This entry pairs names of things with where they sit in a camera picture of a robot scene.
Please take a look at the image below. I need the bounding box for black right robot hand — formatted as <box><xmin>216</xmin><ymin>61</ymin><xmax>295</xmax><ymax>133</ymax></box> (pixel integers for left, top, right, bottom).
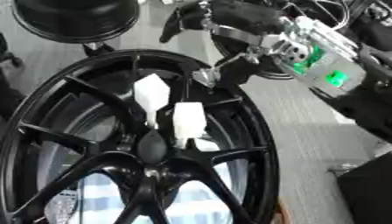
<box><xmin>157</xmin><ymin>0</ymin><xmax>288</xmax><ymax>88</ymax></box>

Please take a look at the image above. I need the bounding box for black spoked wheel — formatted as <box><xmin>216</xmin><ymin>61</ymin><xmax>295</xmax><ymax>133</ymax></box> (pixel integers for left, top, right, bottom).
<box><xmin>0</xmin><ymin>48</ymin><xmax>282</xmax><ymax>224</ymax></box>

